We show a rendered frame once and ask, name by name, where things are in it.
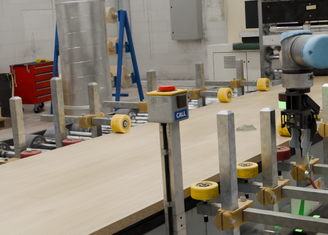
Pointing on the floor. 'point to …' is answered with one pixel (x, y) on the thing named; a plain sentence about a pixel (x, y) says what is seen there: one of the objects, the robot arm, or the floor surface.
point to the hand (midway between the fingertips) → (302, 152)
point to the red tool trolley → (33, 83)
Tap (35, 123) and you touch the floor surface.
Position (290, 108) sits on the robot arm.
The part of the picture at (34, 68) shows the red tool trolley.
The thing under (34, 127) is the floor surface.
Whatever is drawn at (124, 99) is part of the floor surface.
